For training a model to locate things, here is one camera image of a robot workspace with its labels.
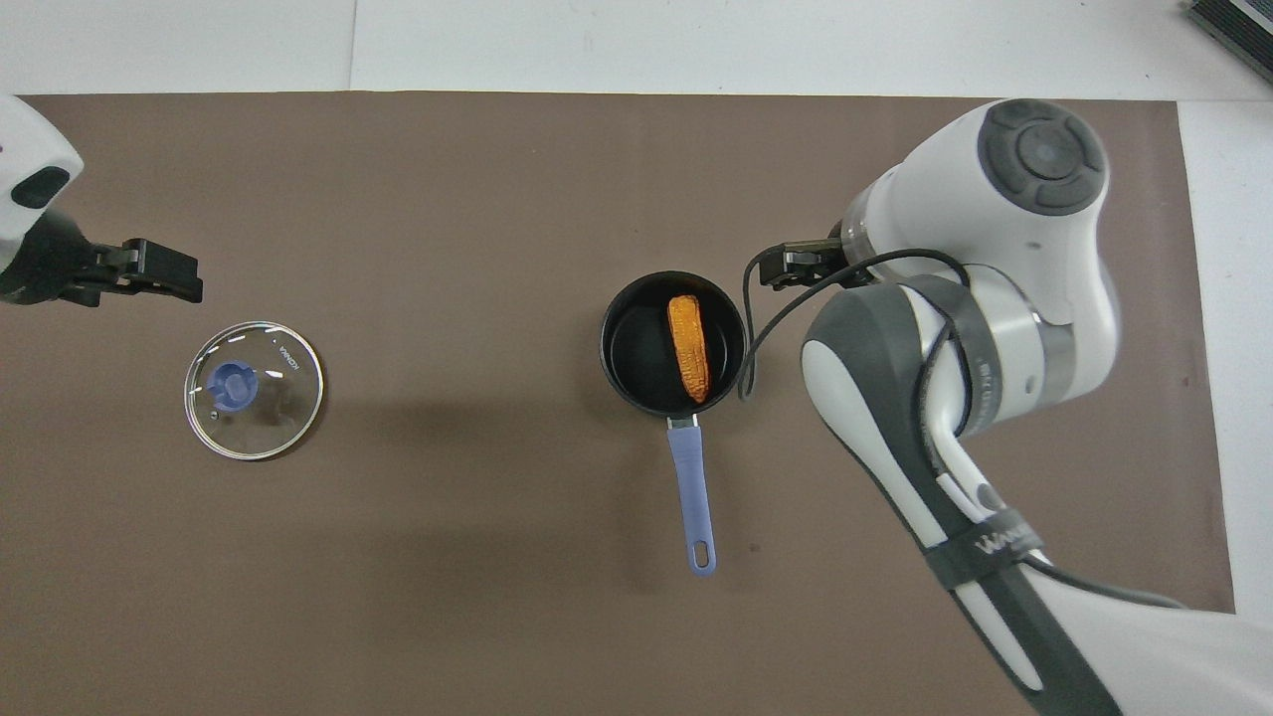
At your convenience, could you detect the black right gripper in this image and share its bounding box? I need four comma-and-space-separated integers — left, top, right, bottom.
760, 237, 860, 292

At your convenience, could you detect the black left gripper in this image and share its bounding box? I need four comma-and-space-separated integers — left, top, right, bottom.
0, 211, 206, 307

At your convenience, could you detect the orange corn cob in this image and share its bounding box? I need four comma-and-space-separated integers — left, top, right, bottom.
666, 294, 712, 406

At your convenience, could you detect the glass lid with blue knob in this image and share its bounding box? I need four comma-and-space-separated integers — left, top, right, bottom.
184, 320, 326, 462

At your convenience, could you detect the brown table mat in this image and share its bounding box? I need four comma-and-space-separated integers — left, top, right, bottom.
0, 92, 1237, 716

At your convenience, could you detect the black ribbed device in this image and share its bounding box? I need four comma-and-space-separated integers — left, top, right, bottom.
1183, 0, 1273, 57

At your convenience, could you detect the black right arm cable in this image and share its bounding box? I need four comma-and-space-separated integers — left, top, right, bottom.
736, 248, 1186, 611

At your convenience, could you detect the dark pot with purple handle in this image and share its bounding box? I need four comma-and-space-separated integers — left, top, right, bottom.
600, 270, 749, 580

